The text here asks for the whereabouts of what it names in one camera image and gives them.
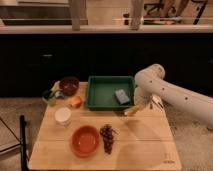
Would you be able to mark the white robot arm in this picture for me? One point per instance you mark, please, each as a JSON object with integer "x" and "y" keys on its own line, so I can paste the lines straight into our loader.
{"x": 150, "y": 81}

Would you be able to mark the dark maroon bowl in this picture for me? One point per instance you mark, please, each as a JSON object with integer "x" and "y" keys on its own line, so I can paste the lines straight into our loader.
{"x": 69, "y": 85}

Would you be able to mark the white lidded cup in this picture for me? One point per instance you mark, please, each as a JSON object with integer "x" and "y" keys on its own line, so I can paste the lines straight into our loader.
{"x": 63, "y": 116}

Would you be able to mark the red orange apple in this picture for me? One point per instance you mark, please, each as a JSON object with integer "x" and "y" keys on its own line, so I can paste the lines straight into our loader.
{"x": 76, "y": 101}

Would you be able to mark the bunch of dark grapes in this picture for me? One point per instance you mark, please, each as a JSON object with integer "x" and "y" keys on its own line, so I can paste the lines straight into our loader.
{"x": 107, "y": 133}

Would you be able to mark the white handled utensil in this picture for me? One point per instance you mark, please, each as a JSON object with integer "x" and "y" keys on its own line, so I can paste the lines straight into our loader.
{"x": 157, "y": 102}

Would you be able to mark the black chair frame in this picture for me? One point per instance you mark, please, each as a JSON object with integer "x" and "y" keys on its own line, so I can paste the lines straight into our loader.
{"x": 21, "y": 145}

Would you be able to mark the yellow banana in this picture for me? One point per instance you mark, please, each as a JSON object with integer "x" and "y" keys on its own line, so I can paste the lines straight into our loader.
{"x": 131, "y": 111}

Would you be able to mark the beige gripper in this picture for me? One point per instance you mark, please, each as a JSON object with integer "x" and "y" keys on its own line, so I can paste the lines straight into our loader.
{"x": 141, "y": 106}

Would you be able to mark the green plastic tray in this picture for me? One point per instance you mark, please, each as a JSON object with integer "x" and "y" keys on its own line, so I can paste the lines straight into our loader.
{"x": 100, "y": 92}

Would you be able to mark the grey blue sponge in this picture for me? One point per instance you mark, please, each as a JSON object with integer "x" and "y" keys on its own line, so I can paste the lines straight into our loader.
{"x": 122, "y": 97}

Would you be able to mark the green mug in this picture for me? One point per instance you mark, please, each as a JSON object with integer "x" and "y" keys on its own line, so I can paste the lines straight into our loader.
{"x": 48, "y": 96}

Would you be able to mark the orange red bowl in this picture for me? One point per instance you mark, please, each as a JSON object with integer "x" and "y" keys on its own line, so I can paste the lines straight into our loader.
{"x": 84, "y": 141}

